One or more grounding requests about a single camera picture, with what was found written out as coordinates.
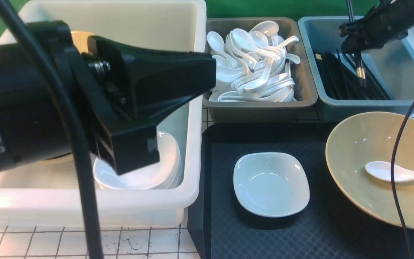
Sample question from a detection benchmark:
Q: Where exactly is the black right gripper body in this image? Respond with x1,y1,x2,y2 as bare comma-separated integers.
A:
339,0,414,54

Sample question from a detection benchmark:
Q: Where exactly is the white ceramic soup spoon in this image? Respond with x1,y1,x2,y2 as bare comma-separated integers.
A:
365,161,414,183

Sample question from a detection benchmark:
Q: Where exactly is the grey plastic spoon bin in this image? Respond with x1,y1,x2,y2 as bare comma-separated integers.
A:
203,17,318,123

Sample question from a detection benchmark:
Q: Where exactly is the pile of white soup spoons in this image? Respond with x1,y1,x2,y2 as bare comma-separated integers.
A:
207,20,301,102

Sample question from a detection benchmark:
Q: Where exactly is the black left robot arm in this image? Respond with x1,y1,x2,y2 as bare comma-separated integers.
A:
0,20,216,175

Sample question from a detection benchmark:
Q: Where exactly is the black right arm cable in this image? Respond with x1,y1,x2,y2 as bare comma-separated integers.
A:
390,70,414,259

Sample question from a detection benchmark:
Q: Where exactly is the large white plastic tub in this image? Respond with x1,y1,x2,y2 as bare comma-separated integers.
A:
0,0,206,232

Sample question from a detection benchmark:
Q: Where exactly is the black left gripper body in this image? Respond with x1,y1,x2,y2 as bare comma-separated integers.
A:
27,20,216,175

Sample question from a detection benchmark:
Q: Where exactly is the stack of white square dishes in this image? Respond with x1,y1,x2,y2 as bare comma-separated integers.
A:
93,132,182,190

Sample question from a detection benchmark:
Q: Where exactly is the black textured serving tray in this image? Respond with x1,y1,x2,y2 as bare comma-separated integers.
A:
187,123,408,259

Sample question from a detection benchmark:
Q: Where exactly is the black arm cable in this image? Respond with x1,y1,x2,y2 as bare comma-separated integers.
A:
390,70,414,259
0,0,105,259

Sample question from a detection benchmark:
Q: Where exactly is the bundle of black chopsticks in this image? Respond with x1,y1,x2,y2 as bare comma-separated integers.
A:
313,50,393,100

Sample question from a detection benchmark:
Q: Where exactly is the green backdrop cloth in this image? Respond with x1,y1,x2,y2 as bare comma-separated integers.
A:
0,0,383,47

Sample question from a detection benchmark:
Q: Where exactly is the small white square dish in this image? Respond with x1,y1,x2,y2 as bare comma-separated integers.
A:
232,152,310,218

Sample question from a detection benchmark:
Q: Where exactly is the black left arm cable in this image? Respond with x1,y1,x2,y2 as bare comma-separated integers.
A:
0,0,105,259

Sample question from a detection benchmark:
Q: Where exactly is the large beige noodle bowl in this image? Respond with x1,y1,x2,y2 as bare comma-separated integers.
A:
325,112,414,229

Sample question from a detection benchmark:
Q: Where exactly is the stack of beige noodle bowls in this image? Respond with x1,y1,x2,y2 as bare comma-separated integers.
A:
71,31,95,54

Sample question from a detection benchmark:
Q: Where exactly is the blue plastic chopstick bin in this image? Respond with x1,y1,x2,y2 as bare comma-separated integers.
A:
298,16,414,122

